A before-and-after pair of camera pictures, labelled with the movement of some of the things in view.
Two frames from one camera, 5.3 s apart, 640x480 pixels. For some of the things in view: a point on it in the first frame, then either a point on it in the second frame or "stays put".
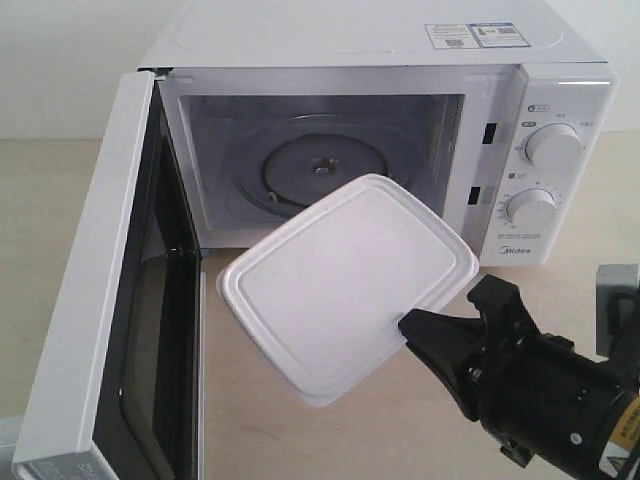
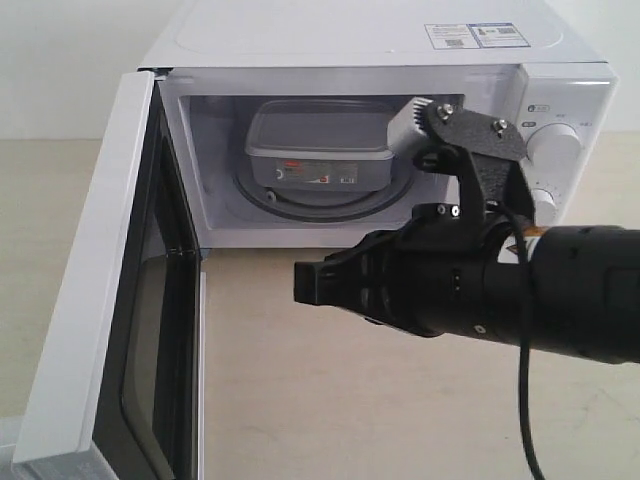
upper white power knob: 554,145 stays put
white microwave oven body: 500,114 stays put
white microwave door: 120,392 stays put
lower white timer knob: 532,209 stays put
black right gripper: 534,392 -> 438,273
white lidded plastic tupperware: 323,290 -> 320,145
